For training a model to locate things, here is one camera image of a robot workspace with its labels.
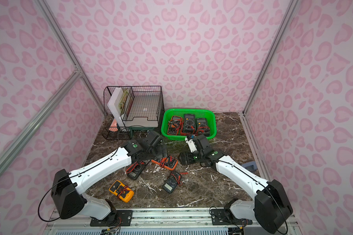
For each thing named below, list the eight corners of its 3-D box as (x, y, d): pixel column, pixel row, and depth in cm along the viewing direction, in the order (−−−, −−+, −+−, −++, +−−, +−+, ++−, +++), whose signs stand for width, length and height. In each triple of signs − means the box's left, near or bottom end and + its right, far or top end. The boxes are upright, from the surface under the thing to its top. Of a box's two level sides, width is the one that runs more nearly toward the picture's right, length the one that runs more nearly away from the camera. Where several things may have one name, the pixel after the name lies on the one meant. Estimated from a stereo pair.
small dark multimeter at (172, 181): (162, 188, 84) (161, 185, 81) (173, 172, 90) (172, 169, 87) (172, 194, 82) (171, 192, 78) (182, 178, 88) (182, 174, 84)
